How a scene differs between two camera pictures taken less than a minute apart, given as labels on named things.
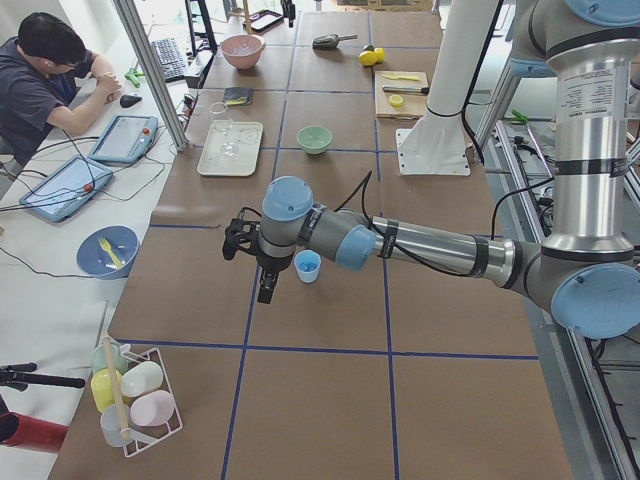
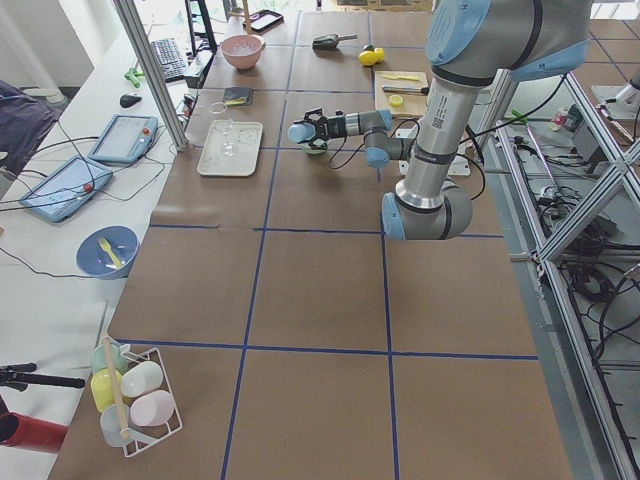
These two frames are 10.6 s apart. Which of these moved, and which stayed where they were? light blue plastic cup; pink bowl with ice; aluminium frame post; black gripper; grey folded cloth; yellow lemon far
Moved: light blue plastic cup; black gripper
Stayed: aluminium frame post; yellow lemon far; grey folded cloth; pink bowl with ice
